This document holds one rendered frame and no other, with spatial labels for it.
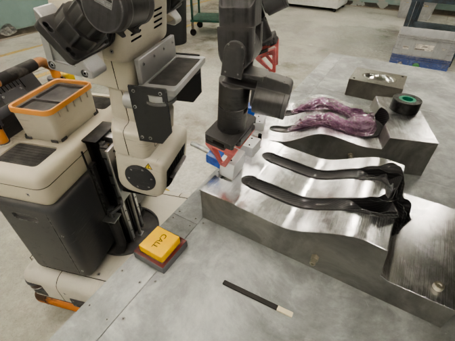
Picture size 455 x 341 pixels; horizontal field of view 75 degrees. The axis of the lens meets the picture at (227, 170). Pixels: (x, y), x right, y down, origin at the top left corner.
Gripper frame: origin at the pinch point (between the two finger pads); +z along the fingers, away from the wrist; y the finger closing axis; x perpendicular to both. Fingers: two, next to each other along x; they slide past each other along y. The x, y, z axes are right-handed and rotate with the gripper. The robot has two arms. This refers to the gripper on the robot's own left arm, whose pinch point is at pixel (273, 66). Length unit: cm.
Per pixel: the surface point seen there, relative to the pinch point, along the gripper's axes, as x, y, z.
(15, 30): 431, 316, -109
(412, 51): -87, 286, 125
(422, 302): -24, -64, 28
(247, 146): 5.1, -34.9, 6.0
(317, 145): -8.6, -21.3, 19.5
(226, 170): 7.7, -45.4, 4.7
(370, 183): -20, -44, 16
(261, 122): 5.8, -16.2, 9.6
